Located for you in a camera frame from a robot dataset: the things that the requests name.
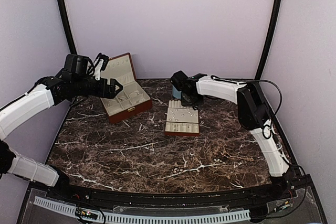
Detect red jewelry display tray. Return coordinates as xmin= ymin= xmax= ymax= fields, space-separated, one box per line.
xmin=164 ymin=100 xmax=200 ymax=136

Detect light blue faceted mug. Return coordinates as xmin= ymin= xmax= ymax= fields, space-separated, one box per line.
xmin=172 ymin=86 xmax=182 ymax=99

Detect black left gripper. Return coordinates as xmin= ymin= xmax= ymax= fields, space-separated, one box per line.
xmin=72 ymin=76 xmax=123 ymax=99

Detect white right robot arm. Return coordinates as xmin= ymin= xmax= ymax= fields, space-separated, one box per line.
xmin=170 ymin=71 xmax=289 ymax=178

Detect white perforated cable rail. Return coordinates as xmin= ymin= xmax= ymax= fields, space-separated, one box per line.
xmin=33 ymin=196 xmax=251 ymax=224

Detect open red jewelry box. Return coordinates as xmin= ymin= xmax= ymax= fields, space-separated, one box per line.
xmin=93 ymin=52 xmax=152 ymax=124

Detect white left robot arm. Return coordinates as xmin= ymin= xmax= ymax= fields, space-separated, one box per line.
xmin=1 ymin=53 xmax=123 ymax=201

